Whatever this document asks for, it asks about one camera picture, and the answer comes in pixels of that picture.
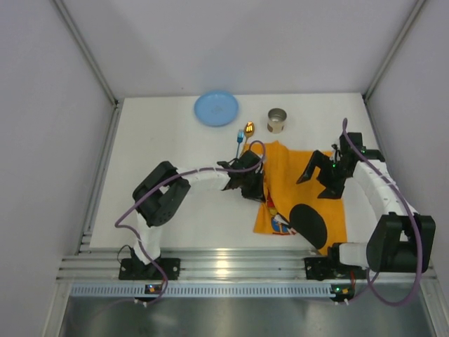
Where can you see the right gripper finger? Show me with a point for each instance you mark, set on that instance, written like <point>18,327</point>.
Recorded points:
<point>321,161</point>
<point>334,187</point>

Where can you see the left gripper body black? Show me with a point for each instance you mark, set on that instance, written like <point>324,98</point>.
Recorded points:
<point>255,186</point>

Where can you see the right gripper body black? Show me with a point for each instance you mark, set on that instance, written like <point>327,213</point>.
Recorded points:
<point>326,175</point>

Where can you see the orange cartoon mouse towel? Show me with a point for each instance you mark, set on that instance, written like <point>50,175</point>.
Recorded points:
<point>292,209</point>

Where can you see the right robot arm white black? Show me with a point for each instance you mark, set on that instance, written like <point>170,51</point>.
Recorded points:
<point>402,239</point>

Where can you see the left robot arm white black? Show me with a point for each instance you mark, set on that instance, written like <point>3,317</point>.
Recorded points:
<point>160,194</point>

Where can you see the blue fork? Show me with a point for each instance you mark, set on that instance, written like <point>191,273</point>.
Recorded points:
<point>239,140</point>

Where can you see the gold metal spoon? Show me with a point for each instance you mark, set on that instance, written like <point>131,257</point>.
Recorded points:
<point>248,132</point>

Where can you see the small metal cup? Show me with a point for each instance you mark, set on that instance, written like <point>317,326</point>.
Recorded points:
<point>276,119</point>

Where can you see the light blue plate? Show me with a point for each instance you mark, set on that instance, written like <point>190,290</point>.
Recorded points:
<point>216,108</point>

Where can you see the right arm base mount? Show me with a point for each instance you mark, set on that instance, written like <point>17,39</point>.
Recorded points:
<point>323,268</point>

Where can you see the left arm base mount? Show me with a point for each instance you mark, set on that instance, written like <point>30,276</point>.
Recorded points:
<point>134,269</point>

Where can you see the slotted cable duct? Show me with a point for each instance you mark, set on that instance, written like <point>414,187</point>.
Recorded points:
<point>197,290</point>

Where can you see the aluminium rail beam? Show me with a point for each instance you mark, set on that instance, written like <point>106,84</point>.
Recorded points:
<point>228,265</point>

